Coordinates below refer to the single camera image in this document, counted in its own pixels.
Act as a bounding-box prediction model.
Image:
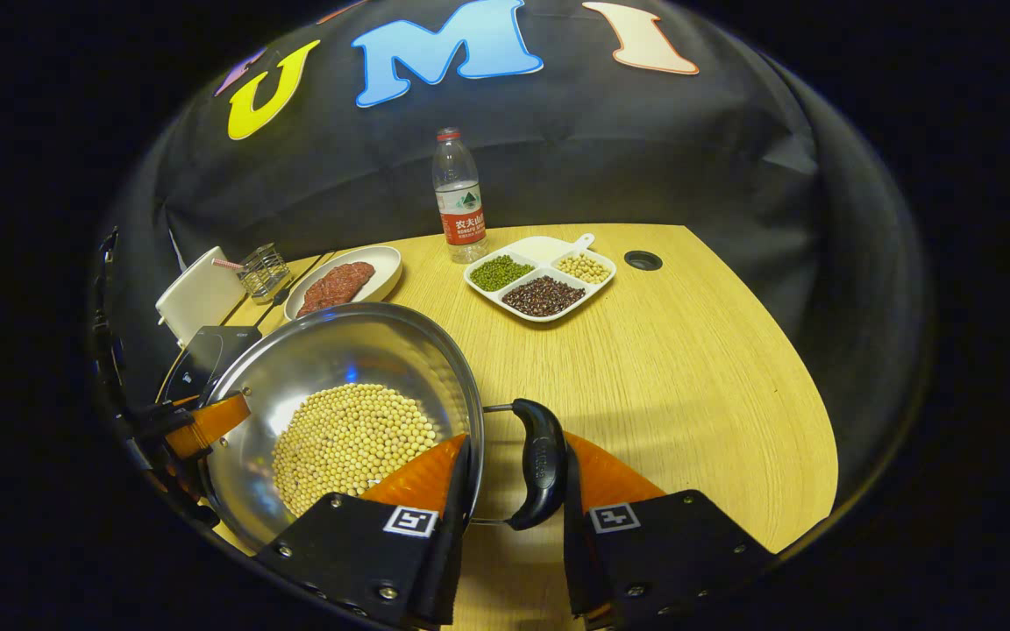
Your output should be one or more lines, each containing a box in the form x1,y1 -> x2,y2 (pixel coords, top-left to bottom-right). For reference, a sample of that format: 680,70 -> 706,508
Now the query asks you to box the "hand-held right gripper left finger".
252,432 -> 475,630

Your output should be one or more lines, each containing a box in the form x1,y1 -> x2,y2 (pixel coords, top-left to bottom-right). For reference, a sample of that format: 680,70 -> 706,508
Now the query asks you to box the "clear plastic water bottle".
431,128 -> 488,265

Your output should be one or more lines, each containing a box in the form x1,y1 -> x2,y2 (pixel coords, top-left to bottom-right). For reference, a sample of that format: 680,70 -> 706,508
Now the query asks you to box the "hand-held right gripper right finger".
562,431 -> 779,627

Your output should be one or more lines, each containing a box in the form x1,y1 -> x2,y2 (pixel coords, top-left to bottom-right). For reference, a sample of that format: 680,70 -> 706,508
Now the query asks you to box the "small wire basket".
236,243 -> 292,304

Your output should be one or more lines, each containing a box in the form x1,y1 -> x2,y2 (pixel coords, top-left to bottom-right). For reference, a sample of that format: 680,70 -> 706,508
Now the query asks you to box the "black induction cooktop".
157,325 -> 263,406

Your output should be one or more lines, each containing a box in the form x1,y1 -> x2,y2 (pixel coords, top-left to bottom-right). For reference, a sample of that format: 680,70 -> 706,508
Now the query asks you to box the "black power cable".
246,252 -> 335,327

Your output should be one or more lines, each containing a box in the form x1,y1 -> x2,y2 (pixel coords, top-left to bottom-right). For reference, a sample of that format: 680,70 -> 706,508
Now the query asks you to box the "pile of soybeans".
271,383 -> 440,520

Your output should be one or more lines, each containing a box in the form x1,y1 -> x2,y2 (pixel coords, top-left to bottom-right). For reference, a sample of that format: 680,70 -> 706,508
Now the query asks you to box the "white oval plate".
283,245 -> 403,322

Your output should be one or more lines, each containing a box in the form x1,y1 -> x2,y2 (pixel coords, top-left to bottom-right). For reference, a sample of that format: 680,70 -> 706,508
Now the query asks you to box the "stainless steel pot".
198,301 -> 569,553

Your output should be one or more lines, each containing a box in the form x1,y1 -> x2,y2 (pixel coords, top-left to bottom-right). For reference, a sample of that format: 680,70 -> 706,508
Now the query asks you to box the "white divided bean dish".
463,232 -> 618,324

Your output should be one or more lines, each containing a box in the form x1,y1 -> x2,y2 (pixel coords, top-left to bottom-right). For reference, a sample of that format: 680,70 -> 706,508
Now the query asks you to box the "white toaster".
155,246 -> 247,347

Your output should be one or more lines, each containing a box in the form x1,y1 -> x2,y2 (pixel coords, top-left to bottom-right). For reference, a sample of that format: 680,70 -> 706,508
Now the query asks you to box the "raw red meat slice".
296,261 -> 376,318

